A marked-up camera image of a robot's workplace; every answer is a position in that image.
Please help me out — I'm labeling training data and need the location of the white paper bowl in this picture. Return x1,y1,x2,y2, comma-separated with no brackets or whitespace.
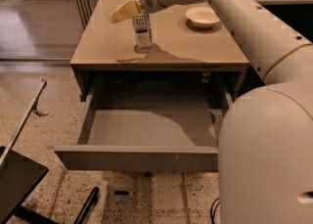
186,6,220,29

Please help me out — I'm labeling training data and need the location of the clear plastic water bottle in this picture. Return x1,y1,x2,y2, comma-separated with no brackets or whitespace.
132,6,153,53

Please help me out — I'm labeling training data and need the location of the open grey top drawer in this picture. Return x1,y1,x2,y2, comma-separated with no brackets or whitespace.
55,88,233,172

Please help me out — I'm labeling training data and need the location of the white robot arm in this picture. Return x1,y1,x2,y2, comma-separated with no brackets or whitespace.
110,0,313,224

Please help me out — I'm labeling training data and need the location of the beige top drawer cabinet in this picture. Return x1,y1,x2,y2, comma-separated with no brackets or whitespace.
70,0,249,97

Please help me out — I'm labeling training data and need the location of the black rod on floor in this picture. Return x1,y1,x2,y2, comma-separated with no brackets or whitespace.
73,187,100,224

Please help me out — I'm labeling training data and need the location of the dark tilted panel stand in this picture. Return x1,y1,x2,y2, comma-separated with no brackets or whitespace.
0,79,48,224

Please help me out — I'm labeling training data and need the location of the black floor cable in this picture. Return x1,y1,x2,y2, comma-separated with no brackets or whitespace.
209,197,221,224

